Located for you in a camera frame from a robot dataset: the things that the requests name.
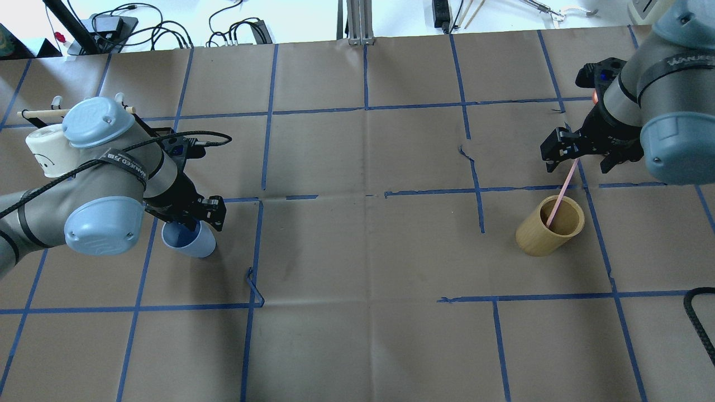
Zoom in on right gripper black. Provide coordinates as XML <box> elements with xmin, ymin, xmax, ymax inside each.
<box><xmin>540</xmin><ymin>103</ymin><xmax>643</xmax><ymax>174</ymax></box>

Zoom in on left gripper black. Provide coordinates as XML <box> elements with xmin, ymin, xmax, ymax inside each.
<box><xmin>145</xmin><ymin>173</ymin><xmax>226</xmax><ymax>245</ymax></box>

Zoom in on light blue plastic cup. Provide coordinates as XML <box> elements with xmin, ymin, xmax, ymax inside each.
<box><xmin>161</xmin><ymin>221</ymin><xmax>217</xmax><ymax>258</ymax></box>

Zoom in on pink chopstick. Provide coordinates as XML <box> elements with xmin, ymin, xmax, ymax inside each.
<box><xmin>545</xmin><ymin>158</ymin><xmax>579</xmax><ymax>228</ymax></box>

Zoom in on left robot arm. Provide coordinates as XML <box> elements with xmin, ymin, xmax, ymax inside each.
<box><xmin>1</xmin><ymin>97</ymin><xmax>231</xmax><ymax>275</ymax></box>

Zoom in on bamboo chopstick holder cup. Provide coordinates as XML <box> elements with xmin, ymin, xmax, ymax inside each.
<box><xmin>515</xmin><ymin>195</ymin><xmax>585</xmax><ymax>257</ymax></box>

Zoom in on wooden chopsticks on desk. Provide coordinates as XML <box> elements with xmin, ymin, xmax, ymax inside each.
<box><xmin>455</xmin><ymin>1</ymin><xmax>484</xmax><ymax>30</ymax></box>

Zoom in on grabber reach tool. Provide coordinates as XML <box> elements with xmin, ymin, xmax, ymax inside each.
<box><xmin>521</xmin><ymin>1</ymin><xmax>598</xmax><ymax>25</ymax></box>

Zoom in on white mug smiley face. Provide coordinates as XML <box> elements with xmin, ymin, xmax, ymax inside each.
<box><xmin>25</xmin><ymin>124</ymin><xmax>80</xmax><ymax>178</ymax></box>

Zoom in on monitor stand base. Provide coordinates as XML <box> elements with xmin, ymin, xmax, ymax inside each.
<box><xmin>80</xmin><ymin>15</ymin><xmax>139</xmax><ymax>54</ymax></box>

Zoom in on black power adapter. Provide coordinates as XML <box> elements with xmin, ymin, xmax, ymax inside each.
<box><xmin>89</xmin><ymin>16</ymin><xmax>123</xmax><ymax>34</ymax></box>

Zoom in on aluminium frame post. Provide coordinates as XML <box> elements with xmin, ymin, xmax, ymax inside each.
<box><xmin>336</xmin><ymin>1</ymin><xmax>375</xmax><ymax>46</ymax></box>

